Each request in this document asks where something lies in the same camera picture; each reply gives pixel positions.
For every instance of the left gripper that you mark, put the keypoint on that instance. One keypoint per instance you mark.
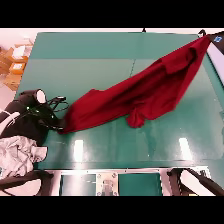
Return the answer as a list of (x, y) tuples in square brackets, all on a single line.
[(53, 122)]

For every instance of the red T-shirt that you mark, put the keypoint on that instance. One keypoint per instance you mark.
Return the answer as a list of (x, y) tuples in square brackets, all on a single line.
[(146, 91)]

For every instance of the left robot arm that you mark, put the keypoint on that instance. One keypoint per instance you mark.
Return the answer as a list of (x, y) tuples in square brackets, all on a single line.
[(28, 116)]

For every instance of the grey garment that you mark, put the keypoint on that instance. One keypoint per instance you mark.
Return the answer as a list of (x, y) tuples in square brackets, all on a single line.
[(18, 155)]

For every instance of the brown cardboard box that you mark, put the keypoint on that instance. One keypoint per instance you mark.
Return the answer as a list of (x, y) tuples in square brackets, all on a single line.
[(13, 81), (17, 67)]

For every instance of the silver frame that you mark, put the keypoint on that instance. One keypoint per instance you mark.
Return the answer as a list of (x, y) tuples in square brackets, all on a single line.
[(106, 181)]

